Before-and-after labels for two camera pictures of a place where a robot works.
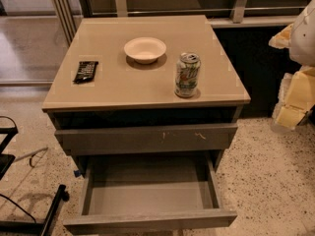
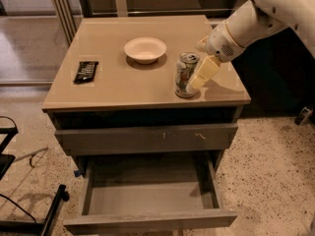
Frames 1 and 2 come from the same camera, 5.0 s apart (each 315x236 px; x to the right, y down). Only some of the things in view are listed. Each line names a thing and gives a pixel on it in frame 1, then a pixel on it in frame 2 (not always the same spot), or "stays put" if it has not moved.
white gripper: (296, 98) → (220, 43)
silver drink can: (187, 75) stays put
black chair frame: (27, 227) stays put
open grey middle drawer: (150, 191) stays put
